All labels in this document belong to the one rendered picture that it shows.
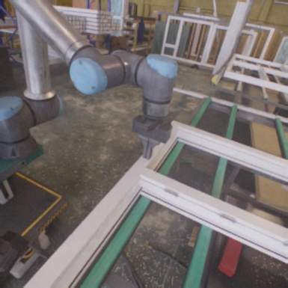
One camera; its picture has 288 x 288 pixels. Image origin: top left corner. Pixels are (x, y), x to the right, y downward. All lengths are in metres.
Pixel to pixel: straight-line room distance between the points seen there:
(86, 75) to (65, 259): 0.43
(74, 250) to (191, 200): 0.36
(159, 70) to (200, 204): 0.42
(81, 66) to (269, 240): 0.71
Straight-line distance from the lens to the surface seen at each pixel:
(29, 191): 1.50
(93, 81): 0.49
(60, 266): 0.50
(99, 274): 0.56
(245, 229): 0.68
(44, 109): 1.09
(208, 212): 0.66
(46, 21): 0.63
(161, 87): 0.55
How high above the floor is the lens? 1.39
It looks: 35 degrees down
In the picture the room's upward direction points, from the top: 9 degrees clockwise
